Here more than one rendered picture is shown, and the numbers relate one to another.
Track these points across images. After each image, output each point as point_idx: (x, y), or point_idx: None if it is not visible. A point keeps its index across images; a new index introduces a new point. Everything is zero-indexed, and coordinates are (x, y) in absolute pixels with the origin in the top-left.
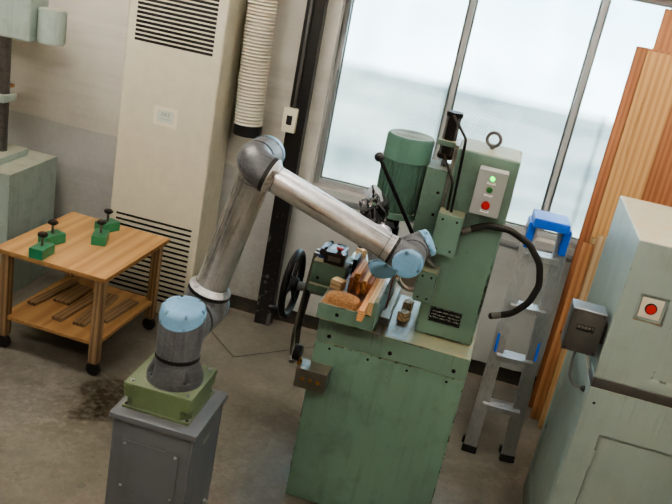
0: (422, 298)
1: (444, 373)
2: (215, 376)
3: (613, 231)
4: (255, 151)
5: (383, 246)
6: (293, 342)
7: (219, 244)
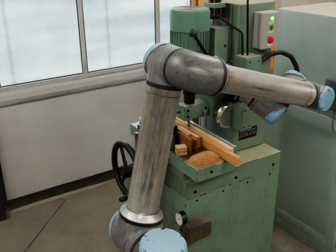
0: (247, 126)
1: (268, 169)
2: None
3: (290, 31)
4: (200, 58)
5: (310, 94)
6: None
7: (155, 168)
